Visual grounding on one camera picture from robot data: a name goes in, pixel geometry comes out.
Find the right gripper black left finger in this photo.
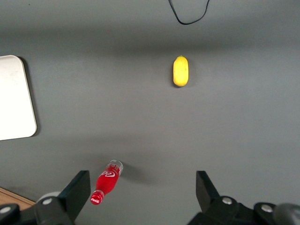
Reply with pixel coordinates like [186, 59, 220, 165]
[35, 170, 91, 225]

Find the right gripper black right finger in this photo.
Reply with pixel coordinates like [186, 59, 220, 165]
[187, 170, 258, 225]

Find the cream plastic tray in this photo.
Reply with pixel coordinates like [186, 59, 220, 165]
[0, 55, 38, 141]

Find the red cola bottle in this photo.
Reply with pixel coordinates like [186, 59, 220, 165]
[90, 159, 124, 206]

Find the wooden drawer cabinet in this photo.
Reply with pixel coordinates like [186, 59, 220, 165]
[0, 187, 32, 208]

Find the yellow lemon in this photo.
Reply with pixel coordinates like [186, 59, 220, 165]
[172, 55, 189, 88]

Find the thin black looped cable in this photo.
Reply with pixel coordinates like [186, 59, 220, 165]
[168, 0, 211, 25]

